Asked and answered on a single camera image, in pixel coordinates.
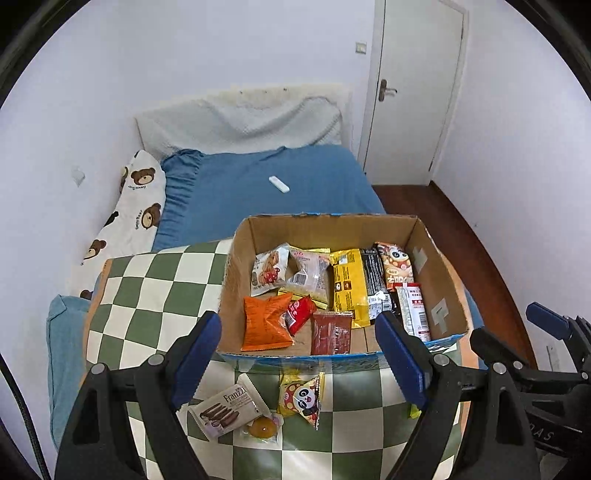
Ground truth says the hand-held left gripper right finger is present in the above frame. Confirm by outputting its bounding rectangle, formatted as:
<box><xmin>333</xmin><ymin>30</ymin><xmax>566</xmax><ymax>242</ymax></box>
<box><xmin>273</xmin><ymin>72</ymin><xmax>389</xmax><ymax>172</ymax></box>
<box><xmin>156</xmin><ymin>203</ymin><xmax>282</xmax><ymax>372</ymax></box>
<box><xmin>374</xmin><ymin>311</ymin><xmax>541</xmax><ymax>480</ymax></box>

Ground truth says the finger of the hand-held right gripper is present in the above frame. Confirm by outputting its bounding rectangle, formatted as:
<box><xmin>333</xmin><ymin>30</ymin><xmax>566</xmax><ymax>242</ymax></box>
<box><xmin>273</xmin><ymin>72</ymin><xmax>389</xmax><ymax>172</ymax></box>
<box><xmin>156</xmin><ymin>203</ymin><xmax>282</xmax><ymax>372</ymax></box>
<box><xmin>526</xmin><ymin>302</ymin><xmax>591</xmax><ymax>370</ymax></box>
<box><xmin>470</xmin><ymin>327</ymin><xmax>578</xmax><ymax>393</ymax></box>

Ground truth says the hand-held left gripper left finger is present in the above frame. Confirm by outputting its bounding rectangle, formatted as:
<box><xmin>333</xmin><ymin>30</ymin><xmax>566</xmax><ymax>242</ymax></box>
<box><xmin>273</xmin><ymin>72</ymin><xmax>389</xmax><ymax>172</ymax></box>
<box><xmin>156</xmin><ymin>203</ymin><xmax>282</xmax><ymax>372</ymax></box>
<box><xmin>54</xmin><ymin>310</ymin><xmax>223</xmax><ymax>480</ymax></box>

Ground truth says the white red-label snack packet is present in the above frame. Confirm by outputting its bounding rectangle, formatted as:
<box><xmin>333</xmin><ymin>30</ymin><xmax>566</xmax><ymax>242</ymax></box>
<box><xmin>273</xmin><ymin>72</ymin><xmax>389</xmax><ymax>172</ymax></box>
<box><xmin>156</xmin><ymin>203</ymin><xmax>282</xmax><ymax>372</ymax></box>
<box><xmin>394</xmin><ymin>282</ymin><xmax>432</xmax><ymax>343</ymax></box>

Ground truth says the orange snack packet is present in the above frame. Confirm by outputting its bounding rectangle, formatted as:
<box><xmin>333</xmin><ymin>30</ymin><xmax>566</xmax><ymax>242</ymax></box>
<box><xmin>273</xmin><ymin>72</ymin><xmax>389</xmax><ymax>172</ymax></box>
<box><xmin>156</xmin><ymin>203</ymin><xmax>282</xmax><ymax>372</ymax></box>
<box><xmin>241</xmin><ymin>293</ymin><xmax>295</xmax><ymax>352</ymax></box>

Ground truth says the dark red snack packet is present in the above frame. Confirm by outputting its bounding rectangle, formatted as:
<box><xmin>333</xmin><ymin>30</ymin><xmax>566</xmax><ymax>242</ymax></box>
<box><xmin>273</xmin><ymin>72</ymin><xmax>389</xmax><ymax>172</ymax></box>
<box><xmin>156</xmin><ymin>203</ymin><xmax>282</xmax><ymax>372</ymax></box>
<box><xmin>310</xmin><ymin>310</ymin><xmax>355</xmax><ymax>356</ymax></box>

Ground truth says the black snack packet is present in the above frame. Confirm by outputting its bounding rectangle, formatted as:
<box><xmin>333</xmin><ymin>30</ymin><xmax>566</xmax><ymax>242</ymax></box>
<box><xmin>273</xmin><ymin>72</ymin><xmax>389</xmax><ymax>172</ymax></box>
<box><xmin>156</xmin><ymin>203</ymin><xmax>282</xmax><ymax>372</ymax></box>
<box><xmin>362</xmin><ymin>248</ymin><xmax>393</xmax><ymax>319</ymax></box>

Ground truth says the yellow snack packet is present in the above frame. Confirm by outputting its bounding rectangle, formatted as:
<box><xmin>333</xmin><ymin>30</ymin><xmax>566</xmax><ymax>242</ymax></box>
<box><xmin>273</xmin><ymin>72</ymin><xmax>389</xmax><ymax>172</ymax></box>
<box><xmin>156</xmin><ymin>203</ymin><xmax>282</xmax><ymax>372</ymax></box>
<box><xmin>329</xmin><ymin>248</ymin><xmax>377</xmax><ymax>329</ymax></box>

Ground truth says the panda biscuit packet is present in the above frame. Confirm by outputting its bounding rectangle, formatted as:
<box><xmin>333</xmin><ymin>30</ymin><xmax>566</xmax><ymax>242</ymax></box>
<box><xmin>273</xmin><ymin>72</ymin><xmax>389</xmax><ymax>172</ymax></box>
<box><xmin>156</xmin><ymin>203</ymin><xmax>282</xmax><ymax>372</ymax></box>
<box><xmin>373</xmin><ymin>241</ymin><xmax>414</xmax><ymax>292</ymax></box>

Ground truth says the small red snack packet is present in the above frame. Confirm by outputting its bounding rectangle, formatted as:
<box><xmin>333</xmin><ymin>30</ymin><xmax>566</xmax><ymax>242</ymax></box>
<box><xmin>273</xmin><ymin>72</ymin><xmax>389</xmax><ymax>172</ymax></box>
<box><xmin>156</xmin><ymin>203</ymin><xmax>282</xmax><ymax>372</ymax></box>
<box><xmin>284</xmin><ymin>295</ymin><xmax>318</xmax><ymax>337</ymax></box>

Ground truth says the white cookie packet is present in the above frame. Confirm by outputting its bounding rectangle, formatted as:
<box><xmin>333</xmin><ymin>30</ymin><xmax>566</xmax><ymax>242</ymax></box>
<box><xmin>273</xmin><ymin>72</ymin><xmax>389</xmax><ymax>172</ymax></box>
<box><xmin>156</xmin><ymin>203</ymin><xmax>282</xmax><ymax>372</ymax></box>
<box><xmin>250</xmin><ymin>244</ymin><xmax>291</xmax><ymax>297</ymax></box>

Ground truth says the pale pink bread packet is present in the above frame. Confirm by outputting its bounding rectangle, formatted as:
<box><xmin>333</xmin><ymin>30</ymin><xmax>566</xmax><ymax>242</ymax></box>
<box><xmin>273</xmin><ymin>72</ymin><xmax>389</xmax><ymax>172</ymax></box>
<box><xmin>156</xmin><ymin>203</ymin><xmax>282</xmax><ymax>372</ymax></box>
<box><xmin>277</xmin><ymin>246</ymin><xmax>334</xmax><ymax>310</ymax></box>

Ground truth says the cardboard box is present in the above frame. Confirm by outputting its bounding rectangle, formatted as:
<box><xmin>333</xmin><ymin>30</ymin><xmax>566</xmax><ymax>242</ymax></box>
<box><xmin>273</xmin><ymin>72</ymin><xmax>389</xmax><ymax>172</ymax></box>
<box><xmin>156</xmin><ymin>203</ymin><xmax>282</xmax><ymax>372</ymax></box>
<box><xmin>215</xmin><ymin>213</ymin><xmax>472</xmax><ymax>374</ymax></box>

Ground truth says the white chocolate wafer packet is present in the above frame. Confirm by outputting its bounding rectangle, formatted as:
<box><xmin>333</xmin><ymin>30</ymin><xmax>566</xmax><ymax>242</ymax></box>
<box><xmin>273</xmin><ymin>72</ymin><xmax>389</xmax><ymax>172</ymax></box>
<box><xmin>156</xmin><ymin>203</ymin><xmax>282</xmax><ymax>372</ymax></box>
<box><xmin>187</xmin><ymin>384</ymin><xmax>262</xmax><ymax>440</ymax></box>

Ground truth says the green checkered blanket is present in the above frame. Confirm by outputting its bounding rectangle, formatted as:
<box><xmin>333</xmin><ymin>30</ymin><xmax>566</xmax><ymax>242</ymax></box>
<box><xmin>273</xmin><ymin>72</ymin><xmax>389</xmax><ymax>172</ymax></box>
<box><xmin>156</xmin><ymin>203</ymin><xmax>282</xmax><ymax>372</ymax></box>
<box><xmin>83</xmin><ymin>239</ymin><xmax>485</xmax><ymax>480</ymax></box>

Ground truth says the round yellow jelly cup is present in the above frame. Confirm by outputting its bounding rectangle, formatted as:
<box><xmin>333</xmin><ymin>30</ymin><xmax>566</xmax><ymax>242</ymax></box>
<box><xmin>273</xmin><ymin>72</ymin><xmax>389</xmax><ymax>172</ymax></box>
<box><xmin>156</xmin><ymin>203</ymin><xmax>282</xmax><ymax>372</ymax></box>
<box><xmin>241</xmin><ymin>413</ymin><xmax>283</xmax><ymax>445</ymax></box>

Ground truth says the triangular panda snack packet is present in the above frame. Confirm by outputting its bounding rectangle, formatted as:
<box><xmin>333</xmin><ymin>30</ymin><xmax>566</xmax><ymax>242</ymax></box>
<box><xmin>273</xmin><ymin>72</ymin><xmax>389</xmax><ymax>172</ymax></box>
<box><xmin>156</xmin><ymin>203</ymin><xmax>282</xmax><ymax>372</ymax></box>
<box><xmin>277</xmin><ymin>373</ymin><xmax>324</xmax><ymax>431</ymax></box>

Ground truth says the light blue quilt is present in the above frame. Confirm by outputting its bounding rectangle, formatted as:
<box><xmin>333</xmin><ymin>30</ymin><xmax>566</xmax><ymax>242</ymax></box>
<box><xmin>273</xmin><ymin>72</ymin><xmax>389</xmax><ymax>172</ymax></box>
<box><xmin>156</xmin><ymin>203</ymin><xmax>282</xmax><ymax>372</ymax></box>
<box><xmin>46</xmin><ymin>294</ymin><xmax>95</xmax><ymax>450</ymax></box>

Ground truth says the blue bed sheet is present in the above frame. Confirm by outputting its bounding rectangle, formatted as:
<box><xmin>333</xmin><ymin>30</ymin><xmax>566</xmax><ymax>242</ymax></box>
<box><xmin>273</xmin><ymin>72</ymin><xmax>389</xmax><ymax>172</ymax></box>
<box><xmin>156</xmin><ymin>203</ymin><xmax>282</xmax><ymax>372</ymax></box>
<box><xmin>152</xmin><ymin>144</ymin><xmax>386</xmax><ymax>252</ymax></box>

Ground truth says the bear print pillow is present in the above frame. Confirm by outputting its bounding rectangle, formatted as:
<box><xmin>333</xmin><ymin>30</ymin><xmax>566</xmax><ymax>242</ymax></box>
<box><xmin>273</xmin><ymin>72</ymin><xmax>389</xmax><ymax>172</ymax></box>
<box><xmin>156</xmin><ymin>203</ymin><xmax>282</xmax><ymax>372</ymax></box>
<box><xmin>69</xmin><ymin>150</ymin><xmax>168</xmax><ymax>301</ymax></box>

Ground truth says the white headboard cushion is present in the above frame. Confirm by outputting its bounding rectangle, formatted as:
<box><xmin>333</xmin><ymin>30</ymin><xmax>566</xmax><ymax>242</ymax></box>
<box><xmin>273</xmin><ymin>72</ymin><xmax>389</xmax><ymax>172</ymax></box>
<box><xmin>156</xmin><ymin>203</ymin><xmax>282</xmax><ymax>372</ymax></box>
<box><xmin>135</xmin><ymin>83</ymin><xmax>352</xmax><ymax>160</ymax></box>

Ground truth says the white door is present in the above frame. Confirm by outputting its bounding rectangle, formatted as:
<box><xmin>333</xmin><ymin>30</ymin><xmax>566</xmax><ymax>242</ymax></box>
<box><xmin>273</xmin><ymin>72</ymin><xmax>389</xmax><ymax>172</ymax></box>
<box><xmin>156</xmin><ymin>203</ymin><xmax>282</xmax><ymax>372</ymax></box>
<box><xmin>358</xmin><ymin>0</ymin><xmax>467</xmax><ymax>185</ymax></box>

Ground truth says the black cable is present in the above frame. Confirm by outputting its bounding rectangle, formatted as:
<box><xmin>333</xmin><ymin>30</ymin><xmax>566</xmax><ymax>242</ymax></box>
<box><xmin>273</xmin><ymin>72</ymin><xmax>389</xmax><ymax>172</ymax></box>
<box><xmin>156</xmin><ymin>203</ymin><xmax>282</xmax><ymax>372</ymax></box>
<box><xmin>0</xmin><ymin>355</ymin><xmax>51</xmax><ymax>480</ymax></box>

